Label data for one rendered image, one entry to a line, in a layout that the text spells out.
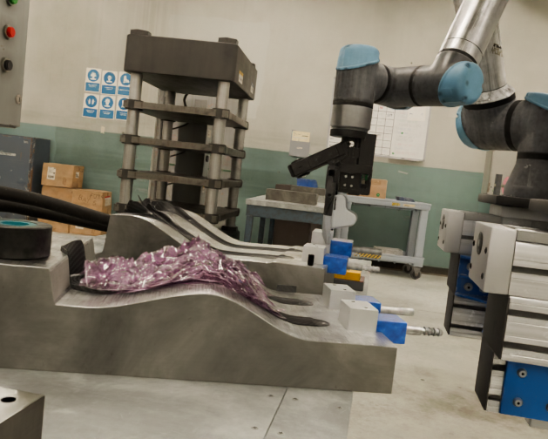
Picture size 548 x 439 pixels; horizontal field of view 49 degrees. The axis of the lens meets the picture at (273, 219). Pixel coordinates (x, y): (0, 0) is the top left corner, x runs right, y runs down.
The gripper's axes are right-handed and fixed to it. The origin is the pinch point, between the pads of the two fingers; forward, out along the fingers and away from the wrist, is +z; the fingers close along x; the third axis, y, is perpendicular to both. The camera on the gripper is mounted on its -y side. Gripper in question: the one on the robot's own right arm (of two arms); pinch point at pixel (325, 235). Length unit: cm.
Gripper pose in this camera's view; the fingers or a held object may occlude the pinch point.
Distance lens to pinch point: 115.2
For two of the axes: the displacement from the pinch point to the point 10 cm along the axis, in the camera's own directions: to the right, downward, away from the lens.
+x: 1.8, -0.6, 9.8
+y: 9.8, 1.2, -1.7
